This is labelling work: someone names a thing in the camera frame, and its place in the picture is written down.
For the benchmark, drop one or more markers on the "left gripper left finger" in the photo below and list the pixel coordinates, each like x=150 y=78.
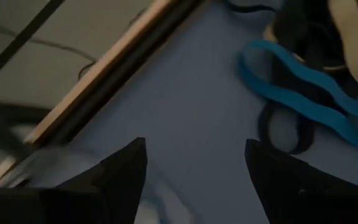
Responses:
x=120 y=180

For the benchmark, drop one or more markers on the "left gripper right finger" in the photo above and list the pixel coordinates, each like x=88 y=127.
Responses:
x=284 y=193

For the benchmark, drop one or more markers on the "blue wide rubber band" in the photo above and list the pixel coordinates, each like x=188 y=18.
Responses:
x=306 y=109

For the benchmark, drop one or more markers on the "black thin rubber band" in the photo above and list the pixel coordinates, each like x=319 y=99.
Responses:
x=247 y=7
x=262 y=130

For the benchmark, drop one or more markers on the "tan rubber band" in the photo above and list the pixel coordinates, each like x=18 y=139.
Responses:
x=353 y=40

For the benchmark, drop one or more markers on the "clear plastic basket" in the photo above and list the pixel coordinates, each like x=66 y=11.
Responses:
x=26 y=168

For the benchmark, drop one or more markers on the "beige elastic band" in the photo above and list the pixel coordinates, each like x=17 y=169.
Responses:
x=300 y=28

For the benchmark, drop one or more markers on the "black floor tape line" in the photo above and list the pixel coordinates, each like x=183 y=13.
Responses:
x=20 y=39

